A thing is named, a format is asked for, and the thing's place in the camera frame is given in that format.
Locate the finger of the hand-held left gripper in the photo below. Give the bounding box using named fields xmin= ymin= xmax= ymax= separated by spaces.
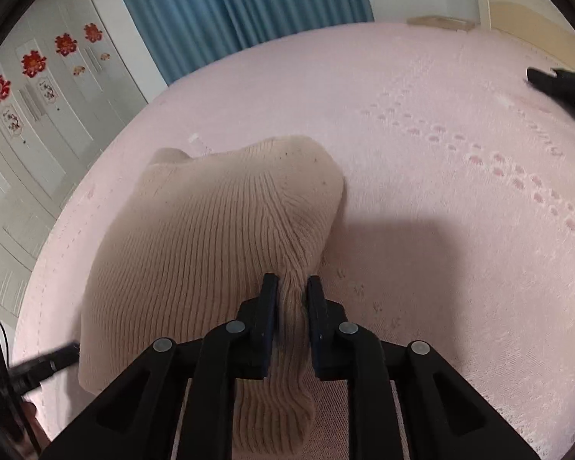
xmin=10 ymin=340 xmax=82 ymax=394

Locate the blue curtain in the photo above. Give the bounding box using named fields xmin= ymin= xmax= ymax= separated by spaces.
xmin=106 ymin=0 xmax=375 ymax=87

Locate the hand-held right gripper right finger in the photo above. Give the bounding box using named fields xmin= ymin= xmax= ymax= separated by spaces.
xmin=307 ymin=275 xmax=542 ymax=460

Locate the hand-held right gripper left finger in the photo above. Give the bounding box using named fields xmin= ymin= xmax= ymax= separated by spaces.
xmin=41 ymin=273 xmax=279 ymax=460

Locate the white wardrobe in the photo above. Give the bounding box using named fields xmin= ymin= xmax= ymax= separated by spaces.
xmin=0 ymin=0 xmax=149 ymax=317

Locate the black cloth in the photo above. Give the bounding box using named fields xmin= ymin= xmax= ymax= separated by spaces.
xmin=527 ymin=67 xmax=575 ymax=140

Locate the beige wooden headboard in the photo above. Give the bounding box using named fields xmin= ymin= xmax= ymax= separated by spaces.
xmin=474 ymin=0 xmax=575 ymax=75

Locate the pink patterned bedspread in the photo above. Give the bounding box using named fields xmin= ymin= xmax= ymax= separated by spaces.
xmin=10 ymin=21 xmax=575 ymax=460

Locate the beige knit sweater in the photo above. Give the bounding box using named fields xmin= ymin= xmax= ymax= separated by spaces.
xmin=77 ymin=135 xmax=348 ymax=460

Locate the oval flower sticker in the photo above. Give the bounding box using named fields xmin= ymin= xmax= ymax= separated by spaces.
xmin=1 ymin=108 xmax=24 ymax=139

